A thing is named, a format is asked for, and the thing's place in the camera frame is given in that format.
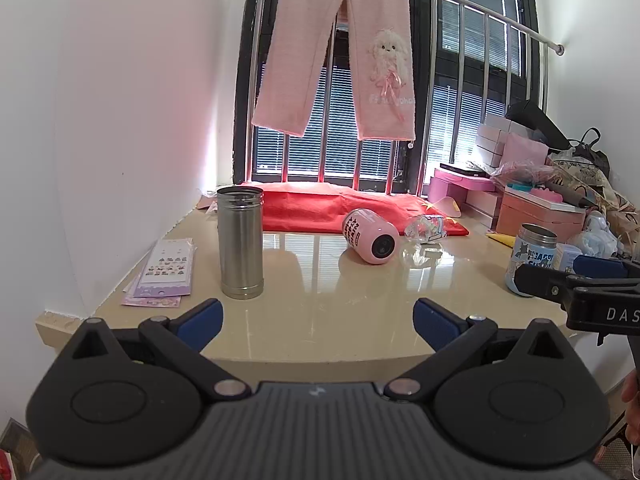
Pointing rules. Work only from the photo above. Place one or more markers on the stainless steel thermos cup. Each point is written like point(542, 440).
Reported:
point(241, 242)

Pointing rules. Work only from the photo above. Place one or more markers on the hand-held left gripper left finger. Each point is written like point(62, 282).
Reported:
point(201, 324)

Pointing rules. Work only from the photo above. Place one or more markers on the white plastic bag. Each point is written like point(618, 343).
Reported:
point(600, 240)

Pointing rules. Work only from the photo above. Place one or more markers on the blue printed steel cup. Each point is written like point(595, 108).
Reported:
point(530, 260)

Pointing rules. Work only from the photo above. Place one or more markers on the flat black device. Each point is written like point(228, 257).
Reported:
point(465, 170)

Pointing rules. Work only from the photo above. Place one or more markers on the pink drawer box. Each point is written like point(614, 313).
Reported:
point(462, 192)

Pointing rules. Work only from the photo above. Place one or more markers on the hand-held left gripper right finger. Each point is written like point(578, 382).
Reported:
point(436, 325)

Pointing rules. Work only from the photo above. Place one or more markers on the pink towel with dog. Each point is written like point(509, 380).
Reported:
point(385, 60)

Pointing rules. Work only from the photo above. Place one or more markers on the person's right hand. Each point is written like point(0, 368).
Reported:
point(633, 405)

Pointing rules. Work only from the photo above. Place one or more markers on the pink box with white lid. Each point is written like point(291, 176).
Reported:
point(537, 217)

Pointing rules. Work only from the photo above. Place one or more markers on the pink cup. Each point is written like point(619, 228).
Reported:
point(372, 237)

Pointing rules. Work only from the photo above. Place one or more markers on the small white jar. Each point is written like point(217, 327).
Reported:
point(567, 257)

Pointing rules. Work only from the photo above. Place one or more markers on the black handbag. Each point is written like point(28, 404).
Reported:
point(592, 152)

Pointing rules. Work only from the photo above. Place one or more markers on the red cloth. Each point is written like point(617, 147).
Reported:
point(310, 210)

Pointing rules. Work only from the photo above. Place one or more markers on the yellow paper piece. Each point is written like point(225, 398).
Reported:
point(501, 239)

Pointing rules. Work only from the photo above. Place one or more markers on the stack of white boxes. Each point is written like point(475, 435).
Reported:
point(492, 142)

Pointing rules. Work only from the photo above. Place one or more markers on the black angular object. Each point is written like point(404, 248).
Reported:
point(537, 120)

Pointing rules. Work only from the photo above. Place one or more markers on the crumpled clear plastic bottle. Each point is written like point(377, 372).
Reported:
point(425, 227)

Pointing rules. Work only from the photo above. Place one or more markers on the pink paper bag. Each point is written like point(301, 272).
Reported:
point(524, 152)

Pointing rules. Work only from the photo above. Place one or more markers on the window blinds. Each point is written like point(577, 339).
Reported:
point(340, 110)

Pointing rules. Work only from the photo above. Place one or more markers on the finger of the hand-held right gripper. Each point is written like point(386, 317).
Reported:
point(540, 282)
point(600, 266)

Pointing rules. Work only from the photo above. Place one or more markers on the printed beige tote bag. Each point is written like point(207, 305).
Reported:
point(617, 200)

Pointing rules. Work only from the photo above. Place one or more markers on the purple sticker sheets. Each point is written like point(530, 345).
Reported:
point(162, 272)

